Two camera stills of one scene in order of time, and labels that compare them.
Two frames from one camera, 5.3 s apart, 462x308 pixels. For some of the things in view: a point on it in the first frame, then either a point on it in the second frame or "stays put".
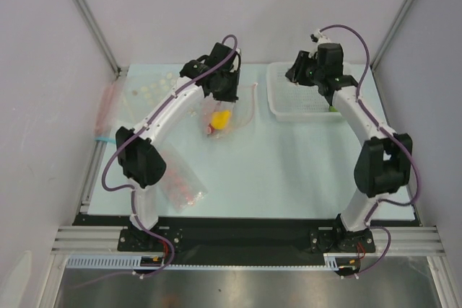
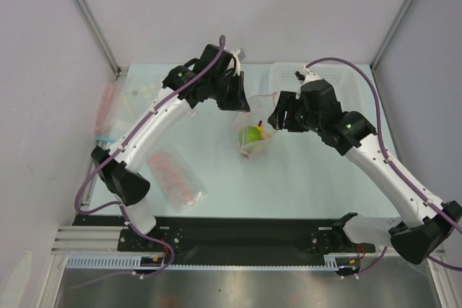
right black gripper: (298, 72) → (292, 114)
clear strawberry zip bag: (217, 118) → (254, 133)
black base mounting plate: (237, 236) stays put
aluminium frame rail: (87, 240) stays put
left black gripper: (232, 96) stays put
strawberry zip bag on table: (182, 185) stays put
